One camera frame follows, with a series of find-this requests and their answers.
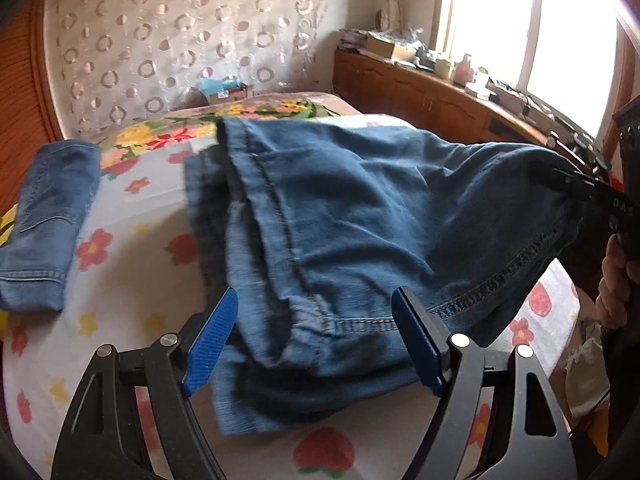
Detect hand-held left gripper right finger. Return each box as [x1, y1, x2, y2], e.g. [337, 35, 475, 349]
[391, 286, 573, 480]

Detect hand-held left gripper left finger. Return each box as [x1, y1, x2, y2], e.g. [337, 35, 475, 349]
[50, 286, 240, 480]

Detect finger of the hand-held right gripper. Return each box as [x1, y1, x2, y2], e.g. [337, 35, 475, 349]
[552, 167, 608, 204]

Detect blue denim pants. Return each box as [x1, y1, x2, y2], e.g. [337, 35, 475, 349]
[0, 140, 102, 311]
[185, 116, 586, 436]

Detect folded blue denim pants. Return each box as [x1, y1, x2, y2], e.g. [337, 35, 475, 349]
[0, 140, 102, 311]

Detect person's right hand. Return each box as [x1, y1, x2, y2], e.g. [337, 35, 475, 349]
[598, 235, 640, 329]

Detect white floral bed sheet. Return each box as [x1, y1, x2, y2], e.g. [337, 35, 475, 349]
[0, 112, 581, 480]

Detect pink container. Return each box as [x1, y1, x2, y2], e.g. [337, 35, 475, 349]
[454, 54, 476, 83]

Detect long wooden cabinet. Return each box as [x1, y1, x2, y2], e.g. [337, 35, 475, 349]
[332, 49, 616, 181]

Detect white crumpled cloth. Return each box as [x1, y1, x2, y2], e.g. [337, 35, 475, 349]
[565, 335, 612, 417]

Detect bright window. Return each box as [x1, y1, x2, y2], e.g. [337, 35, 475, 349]
[432, 0, 621, 136]

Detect flower-print plush blanket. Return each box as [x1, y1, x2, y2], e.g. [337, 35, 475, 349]
[97, 91, 351, 181]

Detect brown cardboard box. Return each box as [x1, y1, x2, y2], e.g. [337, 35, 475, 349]
[367, 40, 411, 61]

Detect small cardboard box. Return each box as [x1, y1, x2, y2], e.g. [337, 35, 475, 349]
[202, 85, 248, 106]

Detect blue plastic bag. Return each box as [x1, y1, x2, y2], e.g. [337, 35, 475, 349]
[200, 77, 246, 93]

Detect pile of papers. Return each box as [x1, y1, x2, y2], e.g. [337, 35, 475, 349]
[340, 29, 371, 51]

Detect patterned padded headboard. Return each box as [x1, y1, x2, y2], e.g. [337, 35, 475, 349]
[45, 0, 336, 133]

